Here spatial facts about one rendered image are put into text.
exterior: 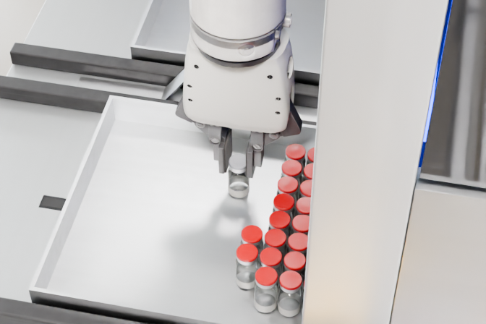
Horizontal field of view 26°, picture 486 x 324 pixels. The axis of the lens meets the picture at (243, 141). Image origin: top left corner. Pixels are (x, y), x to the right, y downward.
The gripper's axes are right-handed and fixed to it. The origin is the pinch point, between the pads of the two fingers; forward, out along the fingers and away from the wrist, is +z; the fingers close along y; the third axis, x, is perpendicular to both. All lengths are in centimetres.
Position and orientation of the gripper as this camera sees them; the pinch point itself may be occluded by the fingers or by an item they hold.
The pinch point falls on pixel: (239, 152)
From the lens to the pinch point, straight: 104.9
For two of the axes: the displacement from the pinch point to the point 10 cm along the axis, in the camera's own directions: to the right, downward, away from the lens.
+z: 0.0, 6.8, 7.3
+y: -9.8, -1.5, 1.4
